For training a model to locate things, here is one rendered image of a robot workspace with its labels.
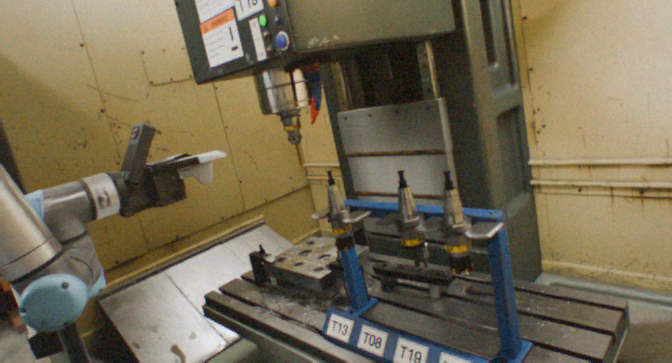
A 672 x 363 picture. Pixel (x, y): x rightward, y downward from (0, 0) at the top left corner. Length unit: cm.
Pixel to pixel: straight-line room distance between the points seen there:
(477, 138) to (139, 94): 148
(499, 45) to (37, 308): 152
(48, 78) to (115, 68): 26
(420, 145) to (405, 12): 51
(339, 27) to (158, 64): 135
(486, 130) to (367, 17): 60
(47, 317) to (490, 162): 123
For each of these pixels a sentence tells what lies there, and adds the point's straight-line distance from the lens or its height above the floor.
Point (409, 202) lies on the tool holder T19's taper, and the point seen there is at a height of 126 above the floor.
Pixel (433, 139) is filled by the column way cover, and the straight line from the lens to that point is 145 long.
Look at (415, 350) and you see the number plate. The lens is 100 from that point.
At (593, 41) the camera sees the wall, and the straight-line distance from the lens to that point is 164.
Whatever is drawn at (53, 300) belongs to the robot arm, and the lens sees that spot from 68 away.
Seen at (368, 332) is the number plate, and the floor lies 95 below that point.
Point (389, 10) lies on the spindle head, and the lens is 112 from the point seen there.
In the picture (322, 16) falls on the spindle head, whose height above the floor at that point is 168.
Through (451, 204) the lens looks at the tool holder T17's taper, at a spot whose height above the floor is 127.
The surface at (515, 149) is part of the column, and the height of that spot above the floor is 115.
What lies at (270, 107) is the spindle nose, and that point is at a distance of 119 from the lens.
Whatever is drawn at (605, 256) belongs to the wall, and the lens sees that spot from 184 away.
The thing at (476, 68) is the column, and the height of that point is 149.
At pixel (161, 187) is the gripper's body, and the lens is 85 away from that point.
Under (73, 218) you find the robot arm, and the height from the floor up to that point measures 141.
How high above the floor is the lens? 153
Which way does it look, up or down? 11 degrees down
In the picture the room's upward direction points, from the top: 12 degrees counter-clockwise
